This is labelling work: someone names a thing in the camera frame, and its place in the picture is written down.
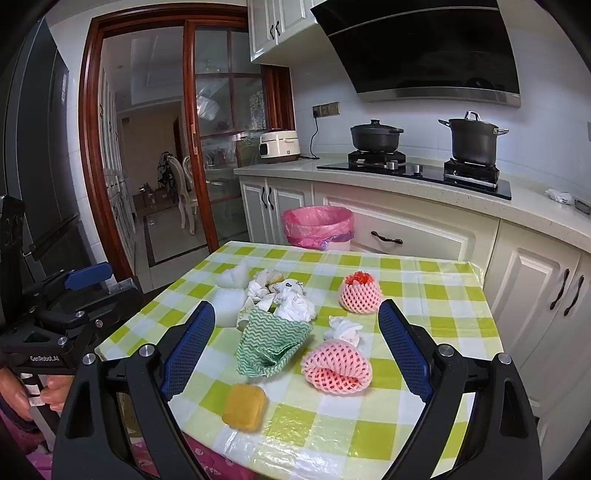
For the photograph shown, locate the twisted white tissue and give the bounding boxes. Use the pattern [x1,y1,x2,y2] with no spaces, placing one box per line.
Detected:
[325,316,365,347]

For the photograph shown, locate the dark grey refrigerator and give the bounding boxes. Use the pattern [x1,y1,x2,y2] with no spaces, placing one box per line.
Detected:
[0,18,93,296]

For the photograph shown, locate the large white tissue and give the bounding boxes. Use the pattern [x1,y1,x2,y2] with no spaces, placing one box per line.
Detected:
[274,295,317,333]

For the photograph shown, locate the black range hood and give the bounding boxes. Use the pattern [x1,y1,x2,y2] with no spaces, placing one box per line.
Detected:
[310,0,522,108]

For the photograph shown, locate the sliding glass door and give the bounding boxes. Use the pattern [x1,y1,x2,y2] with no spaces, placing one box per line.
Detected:
[182,19,296,252]

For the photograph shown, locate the black gas stove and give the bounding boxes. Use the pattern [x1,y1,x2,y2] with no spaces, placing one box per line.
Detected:
[317,150,512,200]

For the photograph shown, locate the flat pink foam net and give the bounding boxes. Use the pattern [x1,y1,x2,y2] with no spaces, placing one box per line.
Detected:
[301,339,374,394]

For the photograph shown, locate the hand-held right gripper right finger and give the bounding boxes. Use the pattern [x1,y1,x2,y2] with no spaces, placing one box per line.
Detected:
[378,299,541,480]

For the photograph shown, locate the green wavy striped cloth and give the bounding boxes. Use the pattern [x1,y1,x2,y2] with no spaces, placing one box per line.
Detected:
[236,308,314,378]

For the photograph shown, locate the red-brown wooden door frame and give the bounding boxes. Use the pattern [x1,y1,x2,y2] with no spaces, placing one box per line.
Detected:
[79,11,250,282]

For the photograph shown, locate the person's left hand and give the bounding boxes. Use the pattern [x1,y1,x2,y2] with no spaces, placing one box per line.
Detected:
[0,369,73,421]

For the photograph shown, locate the yellow sponge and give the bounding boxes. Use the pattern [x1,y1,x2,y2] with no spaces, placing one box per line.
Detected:
[222,384,269,433]

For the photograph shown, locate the green checked tablecloth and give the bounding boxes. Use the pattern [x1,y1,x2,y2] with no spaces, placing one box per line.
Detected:
[95,240,504,480]

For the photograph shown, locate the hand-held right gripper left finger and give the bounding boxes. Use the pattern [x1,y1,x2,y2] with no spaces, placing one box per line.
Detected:
[53,300,218,480]

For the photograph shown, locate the white bin with pink bag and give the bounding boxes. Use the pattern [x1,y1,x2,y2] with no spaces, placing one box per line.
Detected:
[281,206,355,252]

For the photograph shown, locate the white rice cooker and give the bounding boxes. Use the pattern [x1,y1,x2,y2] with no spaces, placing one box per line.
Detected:
[259,129,302,163]

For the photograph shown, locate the small white crumpled tissue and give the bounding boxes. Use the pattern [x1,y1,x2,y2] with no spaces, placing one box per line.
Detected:
[245,281,278,315]

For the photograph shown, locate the black power cable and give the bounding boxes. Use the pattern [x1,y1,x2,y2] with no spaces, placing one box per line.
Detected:
[300,115,321,161]

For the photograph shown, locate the yellowish crumpled tissue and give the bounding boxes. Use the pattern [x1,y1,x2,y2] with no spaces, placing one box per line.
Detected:
[252,269,284,287]

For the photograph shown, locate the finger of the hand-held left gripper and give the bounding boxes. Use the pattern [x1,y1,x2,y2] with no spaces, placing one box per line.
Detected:
[60,275,145,342]
[21,262,113,319]

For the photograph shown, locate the white hallway cabinet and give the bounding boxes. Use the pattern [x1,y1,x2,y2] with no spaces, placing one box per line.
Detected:
[97,69,137,264]

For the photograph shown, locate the low black cooking pot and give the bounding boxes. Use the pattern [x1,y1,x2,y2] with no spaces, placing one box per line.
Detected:
[350,119,404,154]

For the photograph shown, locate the white wall cabinet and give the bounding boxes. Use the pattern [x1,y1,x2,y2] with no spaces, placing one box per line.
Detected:
[247,0,326,65]

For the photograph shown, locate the white kitchen counter cabinets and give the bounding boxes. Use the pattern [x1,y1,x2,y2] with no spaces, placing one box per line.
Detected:
[233,159,591,462]

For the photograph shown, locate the red fruit in foam net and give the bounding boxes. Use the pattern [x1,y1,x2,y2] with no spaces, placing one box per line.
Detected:
[338,274,383,315]

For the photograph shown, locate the white dining chair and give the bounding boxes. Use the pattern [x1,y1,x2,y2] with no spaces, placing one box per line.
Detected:
[166,154,199,236]

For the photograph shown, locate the white foam piece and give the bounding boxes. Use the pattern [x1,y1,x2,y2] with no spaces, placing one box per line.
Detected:
[216,264,252,328]

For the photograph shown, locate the tall grey cooking pot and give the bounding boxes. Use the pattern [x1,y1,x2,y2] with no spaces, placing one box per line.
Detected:
[438,111,509,166]

